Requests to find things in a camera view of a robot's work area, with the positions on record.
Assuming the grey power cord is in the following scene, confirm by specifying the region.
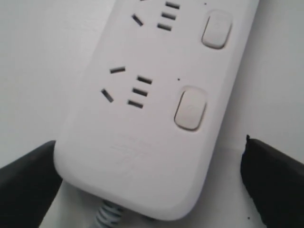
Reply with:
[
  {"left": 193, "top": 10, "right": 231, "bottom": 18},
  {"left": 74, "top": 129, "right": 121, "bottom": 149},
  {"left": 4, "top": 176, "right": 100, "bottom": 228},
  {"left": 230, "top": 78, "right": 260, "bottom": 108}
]
[{"left": 91, "top": 200, "right": 124, "bottom": 228}]

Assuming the white five-outlet power strip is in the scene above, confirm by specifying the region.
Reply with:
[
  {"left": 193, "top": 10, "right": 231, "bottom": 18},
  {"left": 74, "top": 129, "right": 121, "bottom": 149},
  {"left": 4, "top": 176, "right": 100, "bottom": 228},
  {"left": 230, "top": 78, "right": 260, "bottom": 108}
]
[{"left": 54, "top": 0, "right": 259, "bottom": 221}]

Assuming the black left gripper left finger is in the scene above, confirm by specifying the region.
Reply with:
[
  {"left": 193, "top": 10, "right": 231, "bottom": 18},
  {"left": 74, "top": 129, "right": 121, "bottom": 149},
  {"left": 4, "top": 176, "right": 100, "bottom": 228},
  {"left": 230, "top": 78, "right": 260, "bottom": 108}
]
[{"left": 0, "top": 140, "right": 63, "bottom": 228}]

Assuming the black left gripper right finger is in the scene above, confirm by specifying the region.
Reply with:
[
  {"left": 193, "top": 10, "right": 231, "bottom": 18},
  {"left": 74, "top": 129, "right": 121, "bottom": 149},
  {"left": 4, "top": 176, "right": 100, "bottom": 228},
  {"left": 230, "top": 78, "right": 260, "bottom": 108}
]
[{"left": 240, "top": 135, "right": 304, "bottom": 228}]

